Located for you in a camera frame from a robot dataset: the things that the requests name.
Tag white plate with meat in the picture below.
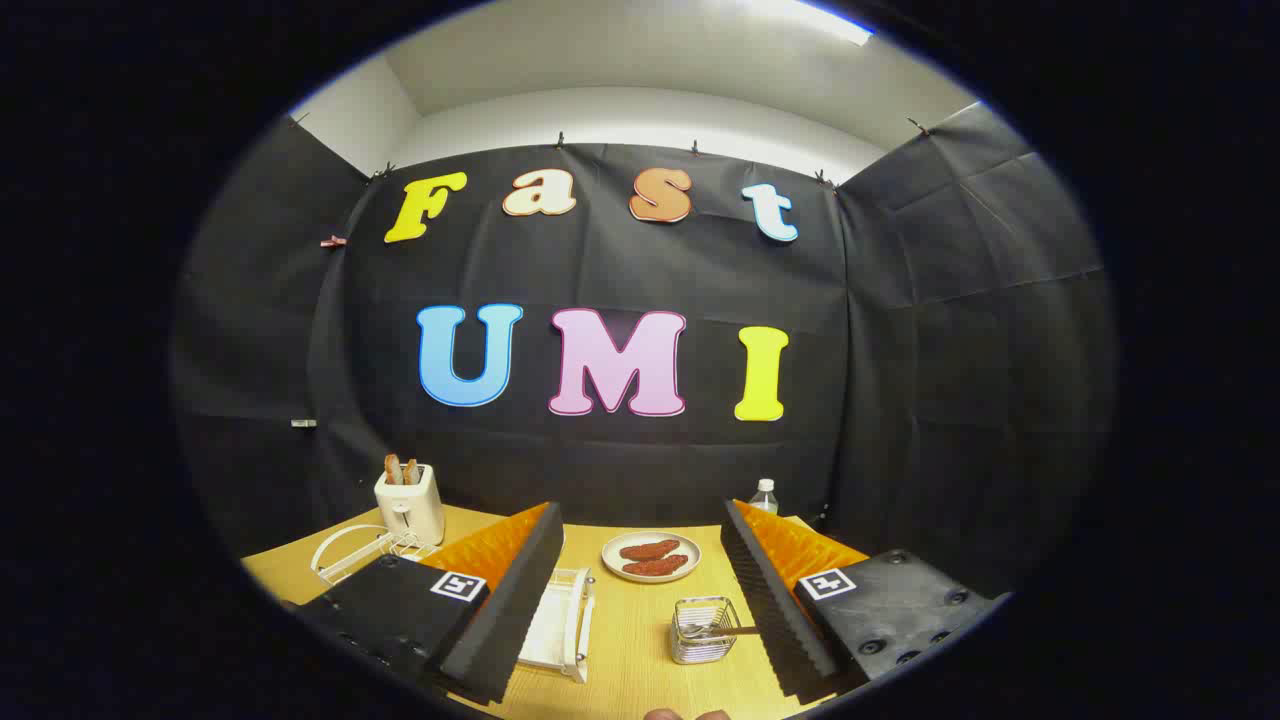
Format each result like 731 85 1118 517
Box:
601 530 702 584

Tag metal wire basket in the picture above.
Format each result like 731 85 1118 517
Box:
670 597 742 666

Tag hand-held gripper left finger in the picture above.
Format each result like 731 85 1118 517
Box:
298 502 566 706

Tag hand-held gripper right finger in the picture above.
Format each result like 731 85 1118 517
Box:
720 498 1009 701

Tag black backdrop cloth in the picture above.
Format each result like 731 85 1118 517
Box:
170 100 1116 601

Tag white wire dish rack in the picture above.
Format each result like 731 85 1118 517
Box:
310 524 598 684

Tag white toaster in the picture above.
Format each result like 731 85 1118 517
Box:
374 463 446 547

